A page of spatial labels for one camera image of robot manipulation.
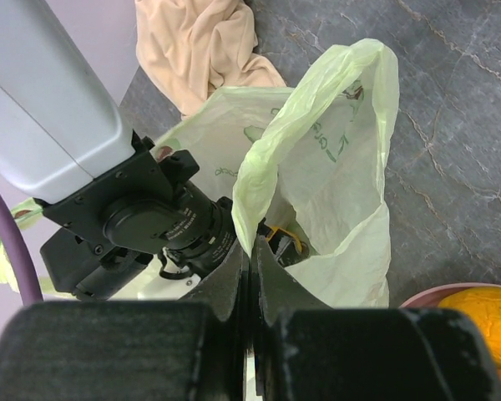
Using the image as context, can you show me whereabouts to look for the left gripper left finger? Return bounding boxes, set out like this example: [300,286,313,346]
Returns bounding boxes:
[0,245,249,400]

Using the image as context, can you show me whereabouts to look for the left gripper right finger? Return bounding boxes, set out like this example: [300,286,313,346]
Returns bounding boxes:
[250,237,501,400]

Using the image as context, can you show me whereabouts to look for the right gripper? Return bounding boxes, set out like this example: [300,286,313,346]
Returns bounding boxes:
[103,194,236,277]

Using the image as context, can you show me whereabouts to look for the green avocado print plastic bag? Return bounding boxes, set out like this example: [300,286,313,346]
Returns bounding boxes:
[0,38,399,307]

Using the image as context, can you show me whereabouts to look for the small yellow fake fruit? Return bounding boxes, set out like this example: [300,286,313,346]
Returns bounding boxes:
[262,226,309,257]

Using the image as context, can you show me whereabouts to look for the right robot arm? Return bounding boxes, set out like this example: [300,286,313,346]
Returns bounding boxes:
[0,1,237,302]

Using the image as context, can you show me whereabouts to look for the pink plate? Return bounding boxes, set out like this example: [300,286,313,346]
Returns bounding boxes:
[401,282,501,308]

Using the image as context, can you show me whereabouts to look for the beige crumpled cloth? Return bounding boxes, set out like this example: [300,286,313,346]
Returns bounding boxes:
[134,0,286,118]

